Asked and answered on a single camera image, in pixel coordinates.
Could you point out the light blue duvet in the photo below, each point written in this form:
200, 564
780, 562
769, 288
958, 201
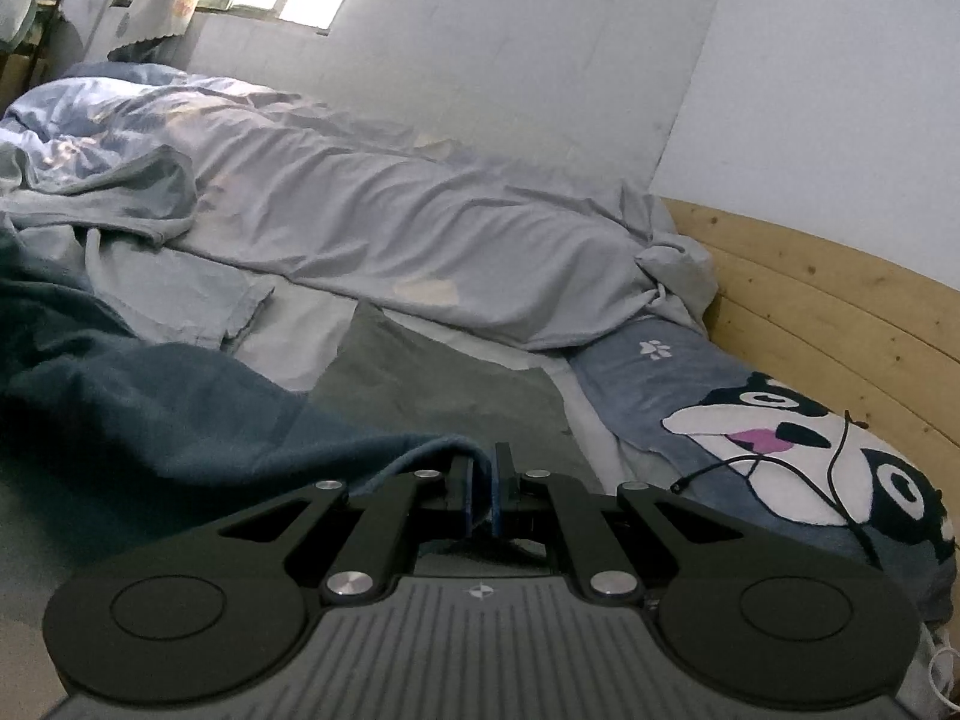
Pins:
390, 225

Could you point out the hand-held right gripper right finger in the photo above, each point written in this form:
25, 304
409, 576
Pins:
499, 496

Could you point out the light grey-blue shirt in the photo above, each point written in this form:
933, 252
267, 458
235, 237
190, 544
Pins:
135, 270

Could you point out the wooden headboard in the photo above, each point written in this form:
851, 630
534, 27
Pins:
840, 300

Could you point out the blue pillow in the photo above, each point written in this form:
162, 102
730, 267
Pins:
127, 71

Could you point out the dog print pillow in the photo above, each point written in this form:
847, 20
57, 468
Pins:
675, 390

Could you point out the white patterned curtain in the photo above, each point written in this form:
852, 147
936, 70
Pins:
161, 4

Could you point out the grey-green garment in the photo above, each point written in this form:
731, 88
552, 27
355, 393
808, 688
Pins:
442, 390

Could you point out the dark blue t-shirt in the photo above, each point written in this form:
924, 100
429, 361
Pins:
187, 420

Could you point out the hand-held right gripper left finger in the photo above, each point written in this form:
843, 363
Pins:
466, 499

